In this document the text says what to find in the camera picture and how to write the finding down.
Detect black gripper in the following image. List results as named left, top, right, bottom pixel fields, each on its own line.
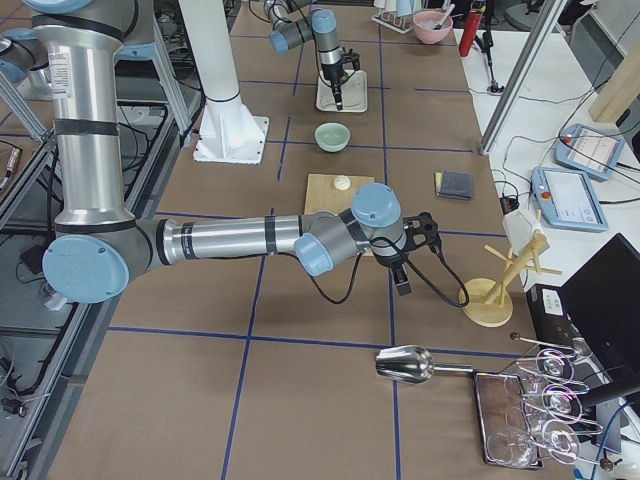
left=372, top=234, right=412, bottom=295
left=321, top=62, right=343, bottom=111

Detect white steamed bun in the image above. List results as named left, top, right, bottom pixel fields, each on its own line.
left=333, top=175, right=351, bottom=191

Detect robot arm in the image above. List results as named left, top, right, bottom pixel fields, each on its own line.
left=23, top=1, right=414, bottom=304
left=263, top=0, right=347, bottom=111

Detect light green bowl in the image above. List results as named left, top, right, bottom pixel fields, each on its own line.
left=314, top=122, right=351, bottom=153

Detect pink ice bowl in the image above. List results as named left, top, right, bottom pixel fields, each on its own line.
left=412, top=10, right=453, bottom=45

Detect white bear serving tray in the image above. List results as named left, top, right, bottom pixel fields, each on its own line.
left=316, top=69, right=368, bottom=113

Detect metal scoop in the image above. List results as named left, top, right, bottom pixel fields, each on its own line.
left=375, top=345, right=474, bottom=384

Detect wooden mug tree stand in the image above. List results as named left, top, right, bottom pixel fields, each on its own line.
left=462, top=229, right=562, bottom=328

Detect wooden cutting board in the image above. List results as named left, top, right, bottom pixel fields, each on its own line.
left=304, top=174, right=374, bottom=264

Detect red bottle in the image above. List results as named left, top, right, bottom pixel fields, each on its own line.
left=459, top=10, right=483, bottom=57

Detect near teach pendant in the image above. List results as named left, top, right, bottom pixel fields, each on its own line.
left=531, top=167, right=609, bottom=232

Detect teach pendant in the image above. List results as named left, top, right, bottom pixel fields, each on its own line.
left=531, top=167, right=609, bottom=232
left=555, top=123, right=625, bottom=181

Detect black glass rack tray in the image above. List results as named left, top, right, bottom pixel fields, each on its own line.
left=472, top=371, right=544, bottom=471

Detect wine glasses on rack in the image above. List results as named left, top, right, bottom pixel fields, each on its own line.
left=489, top=342, right=603, bottom=465

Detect black monitor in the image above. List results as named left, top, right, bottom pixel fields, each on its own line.
left=559, top=233, right=640, bottom=378

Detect far teach pendant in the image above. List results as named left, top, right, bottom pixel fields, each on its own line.
left=555, top=123, right=625, bottom=181

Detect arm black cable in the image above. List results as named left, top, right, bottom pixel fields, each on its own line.
left=308, top=234, right=470, bottom=307

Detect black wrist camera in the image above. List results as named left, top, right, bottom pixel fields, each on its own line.
left=403, top=212, right=442, bottom=255
left=342, top=48, right=360, bottom=71

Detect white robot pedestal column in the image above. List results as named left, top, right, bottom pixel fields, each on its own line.
left=177, top=0, right=247, bottom=161

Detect aluminium frame post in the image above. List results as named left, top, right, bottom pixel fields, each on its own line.
left=479, top=0, right=567, bottom=155

